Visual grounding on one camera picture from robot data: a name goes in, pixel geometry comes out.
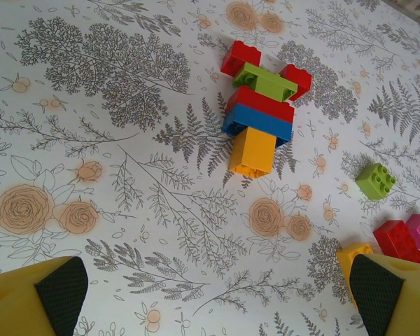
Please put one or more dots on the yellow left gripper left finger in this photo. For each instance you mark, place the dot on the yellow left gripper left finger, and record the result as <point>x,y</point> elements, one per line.
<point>17,304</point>

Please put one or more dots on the long blue lego brick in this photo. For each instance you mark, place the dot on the long blue lego brick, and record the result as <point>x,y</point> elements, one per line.
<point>255,122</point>

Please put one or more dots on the small green lego brick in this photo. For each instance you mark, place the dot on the small green lego brick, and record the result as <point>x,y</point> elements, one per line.
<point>374,183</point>

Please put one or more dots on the long red lego brick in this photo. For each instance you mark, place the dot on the long red lego brick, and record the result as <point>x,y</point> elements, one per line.
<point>395,241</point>
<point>262,103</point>

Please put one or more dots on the floral patterned table cover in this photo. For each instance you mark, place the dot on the floral patterned table cover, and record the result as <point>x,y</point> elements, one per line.
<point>126,175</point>

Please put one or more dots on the long orange lego brick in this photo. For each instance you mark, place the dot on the long orange lego brick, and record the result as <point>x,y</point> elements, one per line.
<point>346,266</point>

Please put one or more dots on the small orange lego brick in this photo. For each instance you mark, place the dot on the small orange lego brick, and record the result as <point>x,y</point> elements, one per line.
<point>253,150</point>

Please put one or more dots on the long green lego brick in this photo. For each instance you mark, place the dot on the long green lego brick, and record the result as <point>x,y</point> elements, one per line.
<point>269,84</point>

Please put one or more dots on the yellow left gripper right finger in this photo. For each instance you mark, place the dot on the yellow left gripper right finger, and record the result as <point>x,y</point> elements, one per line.
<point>406,301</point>

